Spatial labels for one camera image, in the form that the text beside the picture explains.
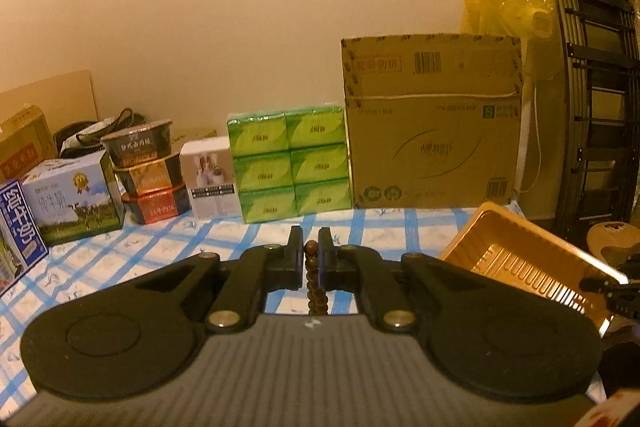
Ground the black instant noodle bowl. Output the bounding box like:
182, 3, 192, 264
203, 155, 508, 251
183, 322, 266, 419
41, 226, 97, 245
100, 119, 175, 168

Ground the blue checked tablecloth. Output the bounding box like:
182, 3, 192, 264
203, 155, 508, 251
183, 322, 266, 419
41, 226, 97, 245
0, 202, 621, 408

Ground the yellow plastic bag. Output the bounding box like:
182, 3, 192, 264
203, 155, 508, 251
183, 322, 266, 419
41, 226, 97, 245
460, 0, 557, 40

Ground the folding metal rack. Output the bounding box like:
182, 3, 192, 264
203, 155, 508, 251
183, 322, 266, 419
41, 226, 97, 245
535, 0, 640, 243

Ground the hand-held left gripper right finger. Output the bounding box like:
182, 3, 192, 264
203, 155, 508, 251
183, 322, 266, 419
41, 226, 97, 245
317, 227, 497, 334

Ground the large brown cardboard box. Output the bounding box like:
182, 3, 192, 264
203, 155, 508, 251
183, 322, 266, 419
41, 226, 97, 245
341, 33, 523, 209

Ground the stack of green tissue packs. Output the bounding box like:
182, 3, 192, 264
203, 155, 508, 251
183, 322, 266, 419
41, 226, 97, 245
226, 104, 353, 224

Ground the wooden board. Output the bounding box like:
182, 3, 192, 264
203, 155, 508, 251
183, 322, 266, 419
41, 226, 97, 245
0, 69, 99, 128

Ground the wooden stool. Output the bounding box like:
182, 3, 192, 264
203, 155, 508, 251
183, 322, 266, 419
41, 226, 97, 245
586, 222, 640, 268

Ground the milk box with cow picture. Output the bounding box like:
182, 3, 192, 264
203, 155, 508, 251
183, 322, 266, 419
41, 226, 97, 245
20, 150, 126, 245

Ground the small tan box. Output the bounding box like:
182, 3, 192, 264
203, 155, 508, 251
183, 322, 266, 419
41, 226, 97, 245
170, 128, 218, 152

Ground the gold instant noodle bowl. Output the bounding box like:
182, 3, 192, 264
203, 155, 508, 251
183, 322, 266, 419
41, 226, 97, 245
112, 152, 183, 198

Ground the red instant noodle bowl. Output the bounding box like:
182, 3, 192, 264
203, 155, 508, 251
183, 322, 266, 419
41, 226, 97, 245
121, 186, 191, 226

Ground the white printed box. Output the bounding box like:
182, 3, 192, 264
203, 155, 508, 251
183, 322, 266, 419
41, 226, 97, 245
179, 137, 243, 220

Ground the brown wooden bead necklace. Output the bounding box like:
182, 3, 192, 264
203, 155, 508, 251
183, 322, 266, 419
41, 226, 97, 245
302, 241, 331, 317

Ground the golden plastic tray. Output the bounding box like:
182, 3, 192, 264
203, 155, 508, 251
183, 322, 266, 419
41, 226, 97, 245
437, 201, 628, 339

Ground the blue milk carton case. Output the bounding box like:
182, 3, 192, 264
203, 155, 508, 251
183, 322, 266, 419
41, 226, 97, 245
0, 179, 49, 298

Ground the small brown cardboard box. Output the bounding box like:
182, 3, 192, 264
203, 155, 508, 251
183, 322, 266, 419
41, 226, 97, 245
0, 105, 60, 182

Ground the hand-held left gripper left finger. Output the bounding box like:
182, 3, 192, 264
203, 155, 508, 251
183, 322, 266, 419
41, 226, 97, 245
127, 225, 305, 334

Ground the black bag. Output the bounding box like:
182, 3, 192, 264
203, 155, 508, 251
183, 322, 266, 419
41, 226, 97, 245
52, 107, 148, 159

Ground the white cord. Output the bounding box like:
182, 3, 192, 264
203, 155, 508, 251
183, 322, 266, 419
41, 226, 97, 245
517, 79, 546, 194

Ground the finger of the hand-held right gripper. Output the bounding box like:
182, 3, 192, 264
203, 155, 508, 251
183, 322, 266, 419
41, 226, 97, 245
580, 257, 640, 295
602, 288, 640, 324

